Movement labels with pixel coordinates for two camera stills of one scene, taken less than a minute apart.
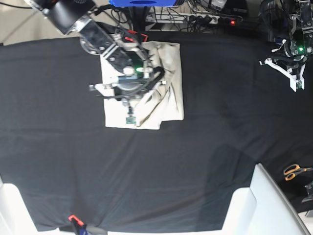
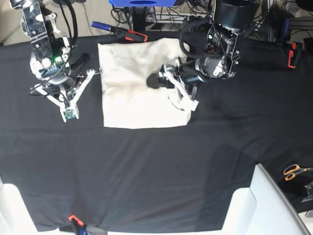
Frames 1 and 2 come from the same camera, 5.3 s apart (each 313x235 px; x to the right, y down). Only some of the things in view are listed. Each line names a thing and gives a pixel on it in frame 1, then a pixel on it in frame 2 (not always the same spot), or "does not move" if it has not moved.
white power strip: [164, 17] does not move
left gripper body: [132, 83] -> [64, 93]
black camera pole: [139, 15] does not move
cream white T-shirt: [165, 103] does not move
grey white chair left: [14, 218] does not move
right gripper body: [290, 61] -> [184, 94]
